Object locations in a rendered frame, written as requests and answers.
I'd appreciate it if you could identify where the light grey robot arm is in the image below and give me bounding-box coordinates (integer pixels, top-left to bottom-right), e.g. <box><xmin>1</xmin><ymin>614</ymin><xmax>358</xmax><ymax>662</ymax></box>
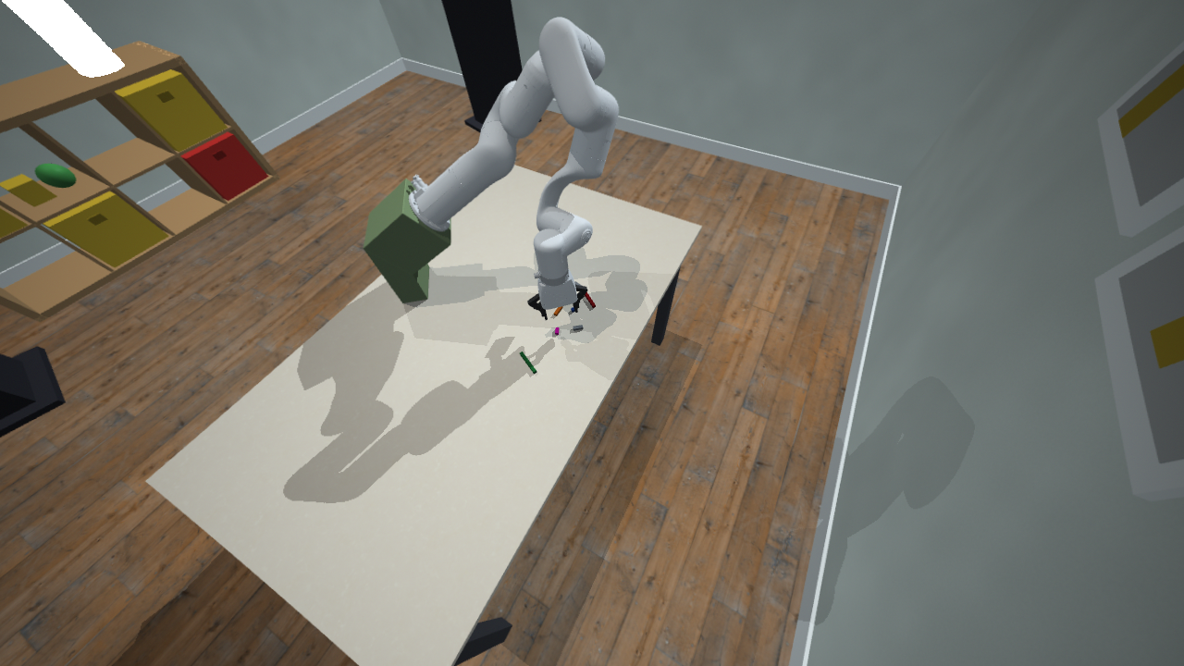
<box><xmin>408</xmin><ymin>18</ymin><xmax>619</xmax><ymax>286</ymax></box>

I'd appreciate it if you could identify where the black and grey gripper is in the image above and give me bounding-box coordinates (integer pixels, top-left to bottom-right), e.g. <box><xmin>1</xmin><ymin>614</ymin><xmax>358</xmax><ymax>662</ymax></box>
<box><xmin>527</xmin><ymin>271</ymin><xmax>587</xmax><ymax>320</ymax></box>

